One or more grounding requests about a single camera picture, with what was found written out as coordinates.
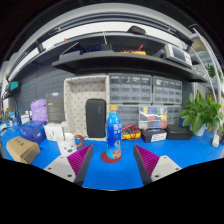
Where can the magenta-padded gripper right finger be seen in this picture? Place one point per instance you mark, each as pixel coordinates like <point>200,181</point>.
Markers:
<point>160,168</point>

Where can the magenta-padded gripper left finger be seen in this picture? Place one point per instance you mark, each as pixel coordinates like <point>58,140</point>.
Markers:
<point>63,166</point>

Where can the blue drink bottle gold cap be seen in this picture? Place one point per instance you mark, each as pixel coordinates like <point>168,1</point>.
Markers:
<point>113,133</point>

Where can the black box white label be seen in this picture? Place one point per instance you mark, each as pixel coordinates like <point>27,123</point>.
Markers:
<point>154,135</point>

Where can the small white box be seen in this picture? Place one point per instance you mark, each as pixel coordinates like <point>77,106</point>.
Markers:
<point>54,131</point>

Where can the flat black case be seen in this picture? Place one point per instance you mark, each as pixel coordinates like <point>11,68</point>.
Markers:
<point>179,132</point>

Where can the brown cardboard box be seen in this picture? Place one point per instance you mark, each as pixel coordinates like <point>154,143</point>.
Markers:
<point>22,149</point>

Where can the yellow multimeter red leads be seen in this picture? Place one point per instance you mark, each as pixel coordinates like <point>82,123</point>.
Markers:
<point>131,133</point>

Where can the blue carton box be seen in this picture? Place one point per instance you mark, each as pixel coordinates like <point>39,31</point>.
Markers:
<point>32,131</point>

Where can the clear organiser coloured parts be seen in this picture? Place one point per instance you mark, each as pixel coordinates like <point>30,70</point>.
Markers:
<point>153,116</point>

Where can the grey small-parts drawer cabinet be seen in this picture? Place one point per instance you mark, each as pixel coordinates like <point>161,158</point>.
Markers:
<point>167,90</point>
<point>130,115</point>
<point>174,115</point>
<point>130,88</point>

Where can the black rectangular case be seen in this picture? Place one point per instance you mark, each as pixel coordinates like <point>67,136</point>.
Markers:
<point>95,118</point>

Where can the dark grey upright box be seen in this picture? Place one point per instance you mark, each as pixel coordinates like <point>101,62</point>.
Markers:
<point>55,107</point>

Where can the purple plastic bag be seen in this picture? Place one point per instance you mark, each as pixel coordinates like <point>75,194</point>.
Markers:
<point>39,110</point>

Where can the small white charger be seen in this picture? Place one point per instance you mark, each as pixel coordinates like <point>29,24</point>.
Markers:
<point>216,140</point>

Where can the green potted plant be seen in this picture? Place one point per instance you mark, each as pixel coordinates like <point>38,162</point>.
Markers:
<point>198,113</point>

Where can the white dotted storage bin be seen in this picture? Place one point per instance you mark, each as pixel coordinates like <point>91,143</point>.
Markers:
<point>76,100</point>

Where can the white grey oscilloscope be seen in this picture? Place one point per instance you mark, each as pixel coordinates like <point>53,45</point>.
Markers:
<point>178,55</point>

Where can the white metal shelf unit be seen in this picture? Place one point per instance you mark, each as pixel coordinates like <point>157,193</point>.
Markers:
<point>210,63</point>

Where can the yellow meter red leads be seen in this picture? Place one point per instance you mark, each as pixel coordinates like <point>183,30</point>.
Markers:
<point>133,52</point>

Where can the black wall shelf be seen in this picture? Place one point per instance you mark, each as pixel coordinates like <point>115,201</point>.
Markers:
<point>126,65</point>

